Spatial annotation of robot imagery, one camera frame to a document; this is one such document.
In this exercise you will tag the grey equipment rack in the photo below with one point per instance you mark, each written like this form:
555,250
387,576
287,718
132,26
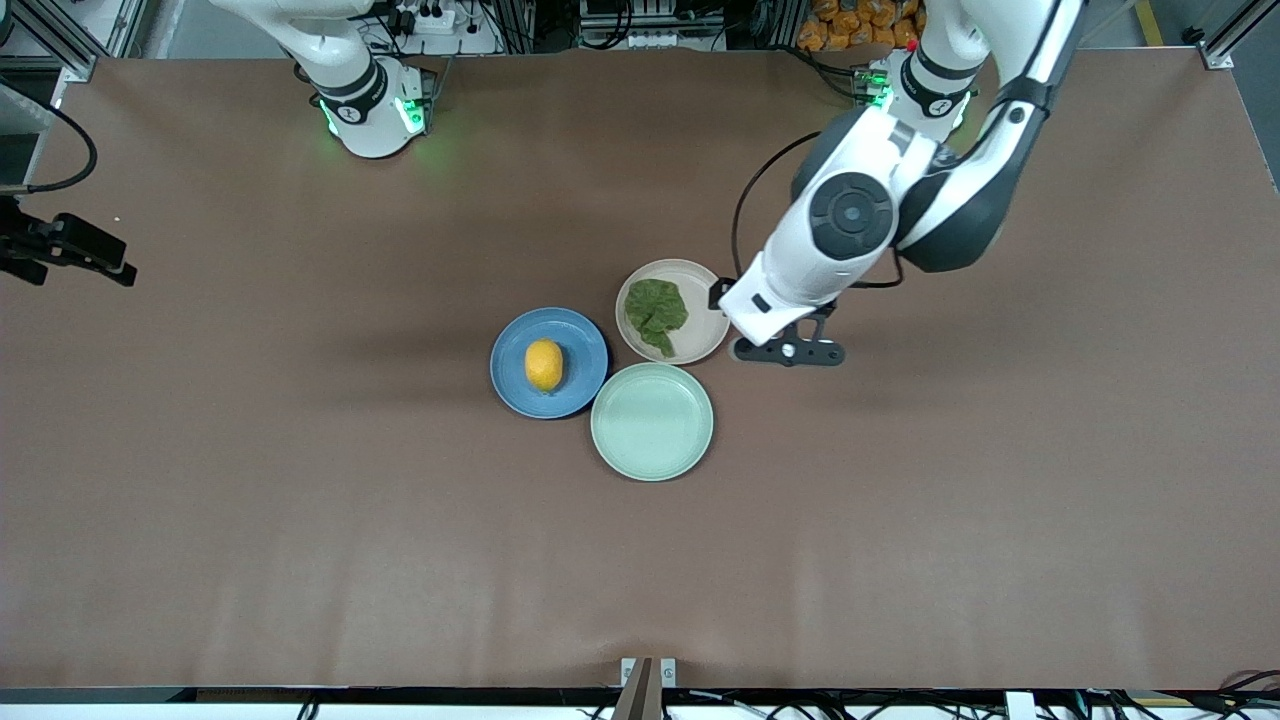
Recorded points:
650,35

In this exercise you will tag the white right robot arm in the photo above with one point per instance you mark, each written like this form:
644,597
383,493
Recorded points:
360,90

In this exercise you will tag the white power strip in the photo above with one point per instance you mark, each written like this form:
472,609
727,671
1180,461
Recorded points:
430,18

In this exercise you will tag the beige plate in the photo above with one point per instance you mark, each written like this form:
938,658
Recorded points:
697,335

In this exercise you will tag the blue plate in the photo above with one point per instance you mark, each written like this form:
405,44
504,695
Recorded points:
585,360

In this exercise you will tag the aluminium frame profile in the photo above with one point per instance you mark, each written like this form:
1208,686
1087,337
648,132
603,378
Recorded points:
1225,45
60,40

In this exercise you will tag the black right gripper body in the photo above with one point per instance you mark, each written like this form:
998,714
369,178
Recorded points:
40,243

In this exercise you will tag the small white block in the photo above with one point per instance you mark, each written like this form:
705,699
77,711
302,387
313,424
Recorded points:
1020,705

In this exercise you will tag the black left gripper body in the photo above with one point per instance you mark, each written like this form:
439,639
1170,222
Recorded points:
717,295

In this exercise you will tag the yellow lemon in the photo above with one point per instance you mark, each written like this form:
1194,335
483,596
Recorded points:
544,366

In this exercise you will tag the green lettuce leaf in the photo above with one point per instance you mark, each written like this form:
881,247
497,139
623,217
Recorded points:
655,310

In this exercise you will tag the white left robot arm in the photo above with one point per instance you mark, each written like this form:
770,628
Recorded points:
850,215

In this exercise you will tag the orange snack bags pile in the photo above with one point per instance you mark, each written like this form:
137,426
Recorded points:
850,25

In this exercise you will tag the small metal bracket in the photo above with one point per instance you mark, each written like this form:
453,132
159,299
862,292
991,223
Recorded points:
628,670

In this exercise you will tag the pale green plate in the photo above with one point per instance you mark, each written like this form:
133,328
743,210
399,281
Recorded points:
652,422

